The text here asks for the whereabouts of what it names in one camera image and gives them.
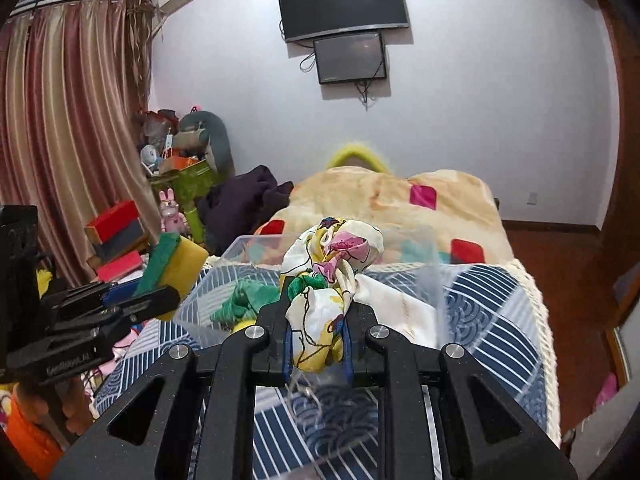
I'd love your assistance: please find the clear plastic storage box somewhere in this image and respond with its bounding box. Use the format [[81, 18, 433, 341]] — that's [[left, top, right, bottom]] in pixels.
[[174, 220, 450, 368]]

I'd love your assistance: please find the beige fleece blanket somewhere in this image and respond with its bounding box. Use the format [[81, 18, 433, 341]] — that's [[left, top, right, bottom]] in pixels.
[[256, 166, 513, 264]]

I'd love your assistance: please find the red gift box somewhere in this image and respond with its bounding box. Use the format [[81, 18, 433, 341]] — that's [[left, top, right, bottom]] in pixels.
[[84, 200, 139, 245]]

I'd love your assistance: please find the red gold striped curtain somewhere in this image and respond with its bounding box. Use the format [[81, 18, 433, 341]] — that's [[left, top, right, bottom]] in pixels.
[[1, 0, 160, 285]]

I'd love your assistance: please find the orange sleeve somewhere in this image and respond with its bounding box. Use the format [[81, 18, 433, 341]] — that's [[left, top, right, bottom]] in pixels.
[[6, 396, 63, 479]]

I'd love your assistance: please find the blue white patterned tablecloth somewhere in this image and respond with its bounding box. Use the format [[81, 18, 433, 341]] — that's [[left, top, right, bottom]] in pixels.
[[93, 261, 561, 479]]

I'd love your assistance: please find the colourful floral silk scarf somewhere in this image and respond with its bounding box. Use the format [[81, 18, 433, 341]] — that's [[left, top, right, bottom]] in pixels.
[[280, 217, 384, 374]]

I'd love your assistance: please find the person's left hand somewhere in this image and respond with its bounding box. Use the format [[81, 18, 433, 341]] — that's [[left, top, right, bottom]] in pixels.
[[14, 376, 97, 436]]

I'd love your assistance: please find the grey green plush pillow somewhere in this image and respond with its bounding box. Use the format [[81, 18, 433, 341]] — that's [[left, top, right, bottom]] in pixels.
[[174, 110, 235, 178]]

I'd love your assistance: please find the green knitted cloth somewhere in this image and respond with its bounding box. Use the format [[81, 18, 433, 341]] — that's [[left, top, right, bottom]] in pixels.
[[209, 278, 280, 328]]

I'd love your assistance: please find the white drawstring cloth pouch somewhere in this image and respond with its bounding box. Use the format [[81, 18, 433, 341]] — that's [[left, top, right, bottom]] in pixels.
[[354, 274, 438, 349]]

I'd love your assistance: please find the pink rabbit toy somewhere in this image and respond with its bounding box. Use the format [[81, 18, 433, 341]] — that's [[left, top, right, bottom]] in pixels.
[[158, 188, 189, 235]]

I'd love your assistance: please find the small black wall monitor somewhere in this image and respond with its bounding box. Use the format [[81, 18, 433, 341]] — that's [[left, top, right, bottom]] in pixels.
[[314, 32, 387, 84]]

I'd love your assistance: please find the dark purple garment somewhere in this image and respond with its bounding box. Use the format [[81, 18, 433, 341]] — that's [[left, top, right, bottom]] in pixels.
[[195, 165, 294, 256]]

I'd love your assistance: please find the green cardboard box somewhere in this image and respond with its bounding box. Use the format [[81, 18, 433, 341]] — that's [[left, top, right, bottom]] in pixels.
[[148, 156, 220, 212]]

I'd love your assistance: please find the white wall socket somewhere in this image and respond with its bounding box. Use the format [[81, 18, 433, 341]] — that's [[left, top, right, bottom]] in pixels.
[[526, 192, 538, 206]]

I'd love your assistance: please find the brown wooden door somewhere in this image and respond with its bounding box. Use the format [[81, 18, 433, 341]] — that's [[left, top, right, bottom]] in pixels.
[[598, 0, 639, 270]]

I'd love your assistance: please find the black wall television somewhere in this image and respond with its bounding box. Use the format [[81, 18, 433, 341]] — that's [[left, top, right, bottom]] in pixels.
[[279, 0, 409, 42]]

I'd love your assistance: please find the yellow plush headrest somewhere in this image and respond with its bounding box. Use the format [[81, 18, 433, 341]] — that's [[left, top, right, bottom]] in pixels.
[[326, 143, 390, 174]]

